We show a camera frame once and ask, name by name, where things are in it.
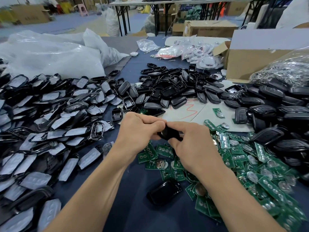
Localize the person's left hand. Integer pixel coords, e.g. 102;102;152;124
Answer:
113;112;167;165

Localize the person's right hand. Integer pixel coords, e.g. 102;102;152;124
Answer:
166;121;228;179

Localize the lone glossy black shell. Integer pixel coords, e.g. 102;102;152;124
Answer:
146;179;183;207

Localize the pile of black shell halves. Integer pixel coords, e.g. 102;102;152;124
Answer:
112;63;247;119

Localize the pile of green circuit boards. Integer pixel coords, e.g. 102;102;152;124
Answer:
136;106;309;232

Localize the pile of assembled black fobs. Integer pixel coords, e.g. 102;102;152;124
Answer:
233;77;309;187

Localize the pile of shells with pads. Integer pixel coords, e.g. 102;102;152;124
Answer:
0;58;127;232

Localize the person's right forearm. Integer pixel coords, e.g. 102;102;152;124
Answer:
203;164;286;232

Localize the person's left forearm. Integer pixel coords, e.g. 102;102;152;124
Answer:
44;154;133;232

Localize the clear bag with red label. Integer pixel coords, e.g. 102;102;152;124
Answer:
154;45;183;59

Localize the small crumpled clear plastic bag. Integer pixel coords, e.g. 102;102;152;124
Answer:
136;39;160;53

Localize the heap of clear parts bags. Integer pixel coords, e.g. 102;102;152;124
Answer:
181;38;224;70

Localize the large open cardboard box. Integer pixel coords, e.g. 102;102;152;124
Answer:
213;28;309;82

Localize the clear bag of metal parts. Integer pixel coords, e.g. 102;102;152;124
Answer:
250;48;309;87

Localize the white sack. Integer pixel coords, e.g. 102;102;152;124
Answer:
104;7;120;37

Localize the large white plastic bag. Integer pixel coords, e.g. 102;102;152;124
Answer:
0;29;130;79

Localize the brown cardboard box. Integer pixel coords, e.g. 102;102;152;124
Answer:
183;20;239;38

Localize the pink plastic stool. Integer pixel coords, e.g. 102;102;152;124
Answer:
77;3;89;17

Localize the long white table top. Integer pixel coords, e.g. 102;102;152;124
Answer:
110;0;271;6

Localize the tan cardboard box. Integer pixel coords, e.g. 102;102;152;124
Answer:
11;4;51;24

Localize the black metal table frame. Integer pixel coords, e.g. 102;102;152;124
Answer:
114;2;173;36

